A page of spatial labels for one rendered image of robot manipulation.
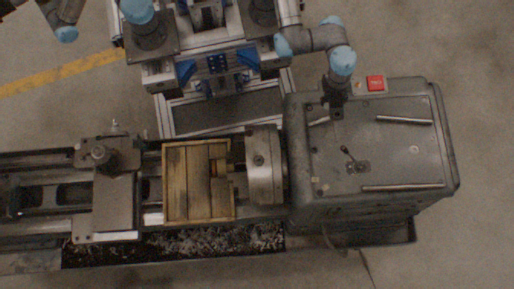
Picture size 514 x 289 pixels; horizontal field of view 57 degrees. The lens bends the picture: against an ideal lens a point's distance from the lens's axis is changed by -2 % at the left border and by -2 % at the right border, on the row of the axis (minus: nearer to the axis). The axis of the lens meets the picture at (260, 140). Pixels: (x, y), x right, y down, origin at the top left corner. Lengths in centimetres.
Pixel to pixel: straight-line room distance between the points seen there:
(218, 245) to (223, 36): 96
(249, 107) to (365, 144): 128
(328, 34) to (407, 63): 195
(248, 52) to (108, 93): 144
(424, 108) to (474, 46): 179
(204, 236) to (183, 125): 82
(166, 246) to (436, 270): 157
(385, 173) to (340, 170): 16
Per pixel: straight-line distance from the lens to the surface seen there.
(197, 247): 235
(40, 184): 231
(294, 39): 145
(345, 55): 142
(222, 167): 184
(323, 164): 170
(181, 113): 293
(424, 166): 178
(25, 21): 385
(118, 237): 207
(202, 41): 212
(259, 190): 175
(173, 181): 210
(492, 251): 318
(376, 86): 183
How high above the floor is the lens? 289
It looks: 72 degrees down
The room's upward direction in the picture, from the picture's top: 4 degrees counter-clockwise
